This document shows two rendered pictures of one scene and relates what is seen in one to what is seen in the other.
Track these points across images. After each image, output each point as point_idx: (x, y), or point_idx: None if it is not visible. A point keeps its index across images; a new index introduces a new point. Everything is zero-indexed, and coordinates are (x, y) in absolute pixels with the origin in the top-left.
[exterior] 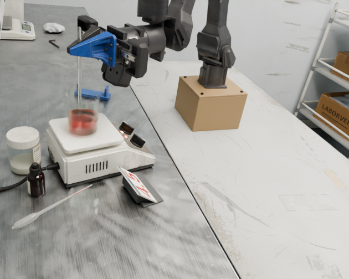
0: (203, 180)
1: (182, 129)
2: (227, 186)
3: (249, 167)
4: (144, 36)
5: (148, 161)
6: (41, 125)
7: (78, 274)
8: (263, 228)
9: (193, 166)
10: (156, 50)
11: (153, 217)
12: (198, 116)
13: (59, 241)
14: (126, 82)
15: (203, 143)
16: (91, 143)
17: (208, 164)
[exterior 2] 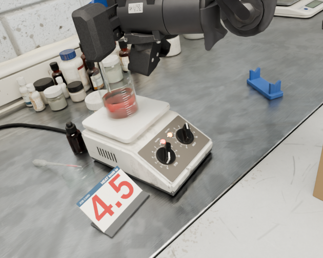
0: None
1: (302, 182)
2: None
3: None
4: (156, 2)
5: (161, 185)
6: (172, 100)
7: None
8: None
9: (213, 237)
10: (187, 29)
11: (77, 242)
12: None
13: (25, 192)
14: (141, 69)
15: (297, 223)
16: (102, 126)
17: (240, 255)
